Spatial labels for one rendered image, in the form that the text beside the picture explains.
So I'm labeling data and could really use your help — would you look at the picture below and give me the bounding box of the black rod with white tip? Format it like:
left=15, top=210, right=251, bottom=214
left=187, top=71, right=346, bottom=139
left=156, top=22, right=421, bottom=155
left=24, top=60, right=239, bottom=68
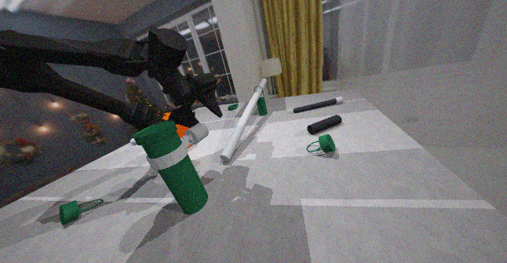
left=293, top=97, right=344, bottom=113

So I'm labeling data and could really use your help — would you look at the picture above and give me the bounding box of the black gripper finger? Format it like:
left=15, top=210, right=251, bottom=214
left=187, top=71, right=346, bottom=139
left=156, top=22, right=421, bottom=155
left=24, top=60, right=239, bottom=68
left=196, top=85, right=223, bottom=118
left=176, top=112, right=200, bottom=128

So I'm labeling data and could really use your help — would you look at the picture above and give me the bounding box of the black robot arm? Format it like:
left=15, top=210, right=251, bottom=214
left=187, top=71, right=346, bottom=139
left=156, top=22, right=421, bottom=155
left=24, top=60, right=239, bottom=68
left=0, top=26, right=188, bottom=132

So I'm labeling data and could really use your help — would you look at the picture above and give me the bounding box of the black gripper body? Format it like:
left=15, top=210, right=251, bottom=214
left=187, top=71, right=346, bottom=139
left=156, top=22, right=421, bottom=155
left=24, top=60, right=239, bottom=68
left=162, top=72, right=218, bottom=124

